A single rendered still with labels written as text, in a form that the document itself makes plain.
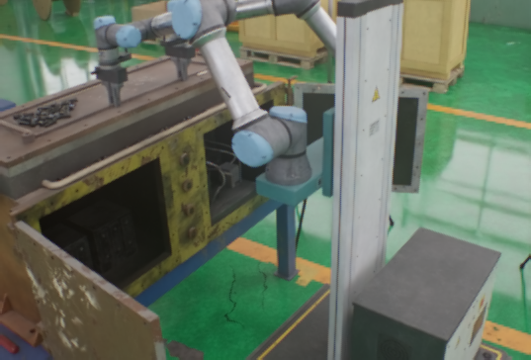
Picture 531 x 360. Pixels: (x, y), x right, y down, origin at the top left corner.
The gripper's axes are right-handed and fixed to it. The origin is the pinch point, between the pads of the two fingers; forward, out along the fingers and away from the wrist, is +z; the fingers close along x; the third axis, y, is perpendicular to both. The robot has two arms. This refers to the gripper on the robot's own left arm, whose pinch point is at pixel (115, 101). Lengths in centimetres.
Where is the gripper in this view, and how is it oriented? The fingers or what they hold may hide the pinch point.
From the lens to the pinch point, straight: 213.8
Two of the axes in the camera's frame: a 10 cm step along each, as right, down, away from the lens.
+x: 8.3, 2.2, -5.1
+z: 0.2, 9.0, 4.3
